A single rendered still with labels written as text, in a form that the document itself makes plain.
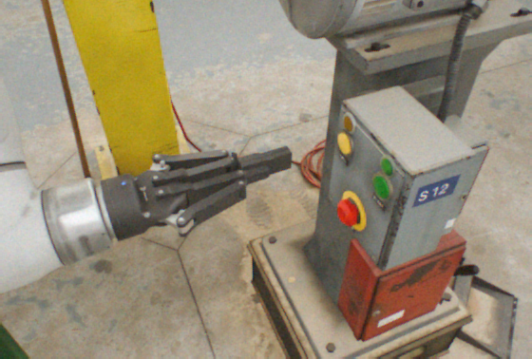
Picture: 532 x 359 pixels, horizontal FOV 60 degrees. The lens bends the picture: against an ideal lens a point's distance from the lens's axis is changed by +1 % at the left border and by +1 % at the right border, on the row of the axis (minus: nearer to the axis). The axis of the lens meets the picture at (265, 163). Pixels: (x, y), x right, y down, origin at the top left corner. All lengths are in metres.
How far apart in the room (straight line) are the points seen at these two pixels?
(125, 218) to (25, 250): 0.10
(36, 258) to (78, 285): 1.33
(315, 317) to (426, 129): 0.85
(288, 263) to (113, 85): 0.89
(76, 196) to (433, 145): 0.42
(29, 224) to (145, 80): 1.29
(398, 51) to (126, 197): 0.47
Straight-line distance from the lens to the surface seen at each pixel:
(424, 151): 0.58
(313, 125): 2.38
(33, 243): 0.54
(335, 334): 1.34
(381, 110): 0.63
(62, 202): 0.54
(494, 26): 0.89
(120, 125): 1.87
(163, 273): 1.81
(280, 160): 0.60
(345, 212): 0.67
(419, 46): 0.79
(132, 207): 0.54
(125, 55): 1.72
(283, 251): 1.47
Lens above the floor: 1.49
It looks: 44 degrees down
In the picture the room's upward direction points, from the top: straight up
